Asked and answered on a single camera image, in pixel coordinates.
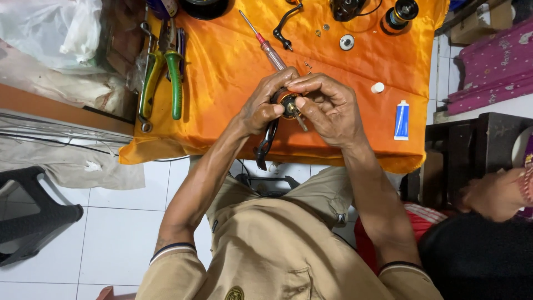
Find blue spray can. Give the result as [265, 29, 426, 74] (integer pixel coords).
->
[145, 0, 179, 20]

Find blue white grease tube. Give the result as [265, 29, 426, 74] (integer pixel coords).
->
[393, 99, 410, 141]

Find black round container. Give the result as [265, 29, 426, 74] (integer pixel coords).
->
[179, 0, 230, 21]

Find green handled pliers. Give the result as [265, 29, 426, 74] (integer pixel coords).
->
[139, 19, 185, 121]

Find black fabric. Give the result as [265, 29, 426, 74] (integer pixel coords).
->
[418, 212, 533, 300]

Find silver wrench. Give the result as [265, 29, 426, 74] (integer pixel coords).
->
[138, 22, 155, 134]

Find black reel rotor part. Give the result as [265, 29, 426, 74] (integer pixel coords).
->
[329, 0, 368, 23]

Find dark wooden furniture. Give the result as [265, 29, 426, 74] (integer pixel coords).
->
[400, 112, 533, 211]

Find orange satin cloth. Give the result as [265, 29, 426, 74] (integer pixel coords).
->
[119, 0, 451, 175]

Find red striped cloth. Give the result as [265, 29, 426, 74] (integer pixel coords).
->
[354, 202, 448, 276]

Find black plastic stool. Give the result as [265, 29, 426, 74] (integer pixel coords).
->
[0, 166, 84, 268]

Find black reel crank handle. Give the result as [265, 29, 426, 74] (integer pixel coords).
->
[273, 1, 304, 52]

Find pink patterned cloth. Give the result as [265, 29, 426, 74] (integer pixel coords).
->
[447, 17, 533, 116]

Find black gold fishing reel body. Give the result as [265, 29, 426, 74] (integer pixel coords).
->
[253, 87, 310, 171]

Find person's beige trousers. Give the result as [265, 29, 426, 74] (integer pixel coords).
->
[189, 156, 406, 251]

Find black cable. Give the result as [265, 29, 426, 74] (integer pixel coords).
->
[0, 132, 190, 162]

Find white plastic bag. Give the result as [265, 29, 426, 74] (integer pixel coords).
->
[0, 0, 105, 75]

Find black gold reel spool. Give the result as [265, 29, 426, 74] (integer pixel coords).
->
[380, 0, 420, 36]

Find grey white cloth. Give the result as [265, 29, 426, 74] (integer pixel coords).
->
[0, 110, 146, 191]

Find person's beige shirt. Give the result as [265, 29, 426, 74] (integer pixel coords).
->
[135, 208, 444, 300]

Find red clear handled screwdriver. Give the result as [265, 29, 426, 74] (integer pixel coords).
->
[238, 9, 289, 72]

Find cardboard box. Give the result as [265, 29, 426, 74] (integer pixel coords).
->
[450, 0, 514, 46]

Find person's right hand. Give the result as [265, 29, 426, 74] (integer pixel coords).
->
[287, 73, 368, 149]

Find person's left hand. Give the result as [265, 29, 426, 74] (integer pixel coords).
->
[239, 67, 300, 136]

